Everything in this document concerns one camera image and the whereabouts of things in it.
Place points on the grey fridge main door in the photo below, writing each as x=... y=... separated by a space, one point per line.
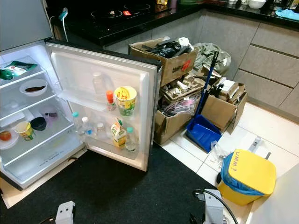
x=84 y=63

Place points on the grey steel fridge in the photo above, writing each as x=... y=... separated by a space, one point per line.
x=42 y=161

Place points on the grey fridge freezer door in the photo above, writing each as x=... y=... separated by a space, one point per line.
x=23 y=21

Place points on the white plastic tray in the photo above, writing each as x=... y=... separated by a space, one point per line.
x=15 y=117

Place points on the orange fruit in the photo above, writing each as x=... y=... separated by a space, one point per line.
x=5 y=136

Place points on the plain white plate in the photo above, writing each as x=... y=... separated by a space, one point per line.
x=13 y=141

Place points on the small yellow green cup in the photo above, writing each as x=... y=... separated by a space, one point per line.
x=25 y=132

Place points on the white bowl brown food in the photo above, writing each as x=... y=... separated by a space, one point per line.
x=33 y=92

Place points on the small black bowl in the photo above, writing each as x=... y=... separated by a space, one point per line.
x=38 y=124

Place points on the green snack bag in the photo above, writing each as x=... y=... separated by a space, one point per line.
x=11 y=72

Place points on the clear purple cup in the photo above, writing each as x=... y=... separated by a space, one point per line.
x=50 y=115

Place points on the clear bottle blue cap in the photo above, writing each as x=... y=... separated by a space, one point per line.
x=75 y=122
x=130 y=140

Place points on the clear bottle blue label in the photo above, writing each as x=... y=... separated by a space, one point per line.
x=87 y=127

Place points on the small clear bottle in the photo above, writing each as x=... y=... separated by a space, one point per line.
x=99 y=130

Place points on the small orange cap bottle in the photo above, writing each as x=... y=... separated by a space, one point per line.
x=110 y=97

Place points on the black kitchen countertop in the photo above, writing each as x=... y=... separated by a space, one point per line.
x=88 y=32

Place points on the orange green juice carton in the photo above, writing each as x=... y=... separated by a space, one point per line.
x=118 y=136

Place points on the yellow lid noodle cup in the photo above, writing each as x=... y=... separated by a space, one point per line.
x=125 y=98

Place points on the dark carpet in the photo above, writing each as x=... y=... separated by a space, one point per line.
x=121 y=191

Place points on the black induction hob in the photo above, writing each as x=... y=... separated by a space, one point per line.
x=121 y=18

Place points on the low brown cardboard box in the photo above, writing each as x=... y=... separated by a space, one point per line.
x=166 y=128

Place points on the black plastic bag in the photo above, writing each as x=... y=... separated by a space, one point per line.
x=168 y=49

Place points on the large printed cardboard box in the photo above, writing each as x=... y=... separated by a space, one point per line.
x=177 y=70

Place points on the moulded cardboard tray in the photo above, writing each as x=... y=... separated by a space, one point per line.
x=184 y=86

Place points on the grey green sack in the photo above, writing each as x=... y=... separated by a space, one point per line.
x=205 y=53

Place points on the open brown cardboard box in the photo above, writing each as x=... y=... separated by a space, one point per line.
x=219 y=114

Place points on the clear plastic bag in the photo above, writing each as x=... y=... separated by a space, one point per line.
x=218 y=151

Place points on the blue bin liner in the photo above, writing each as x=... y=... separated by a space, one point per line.
x=228 y=175

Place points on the small grey metal tool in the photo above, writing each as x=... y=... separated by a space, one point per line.
x=255 y=143

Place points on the yellow waste bin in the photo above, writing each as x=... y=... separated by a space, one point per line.
x=254 y=171

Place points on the grey kitchen base cabinets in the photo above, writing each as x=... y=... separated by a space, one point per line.
x=261 y=60

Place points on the white ceramic bowl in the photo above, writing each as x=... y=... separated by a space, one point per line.
x=257 y=4

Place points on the light blue cloth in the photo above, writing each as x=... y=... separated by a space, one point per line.
x=288 y=14

